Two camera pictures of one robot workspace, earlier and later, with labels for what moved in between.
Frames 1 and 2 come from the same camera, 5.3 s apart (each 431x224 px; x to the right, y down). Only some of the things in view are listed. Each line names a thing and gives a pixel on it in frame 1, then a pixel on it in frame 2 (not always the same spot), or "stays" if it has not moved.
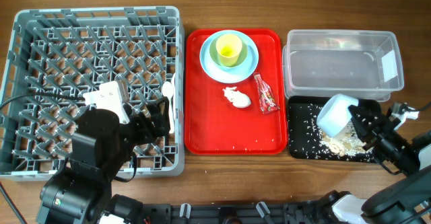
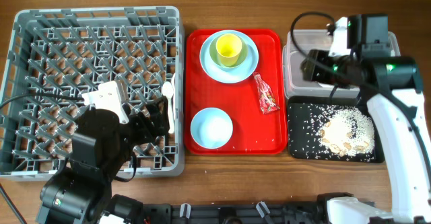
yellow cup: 229,47 stays
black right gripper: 374,132 to 314,69
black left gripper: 161,124 stays
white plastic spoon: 168,91 stays
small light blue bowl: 335,114 to 211,128
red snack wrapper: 267,101 stays
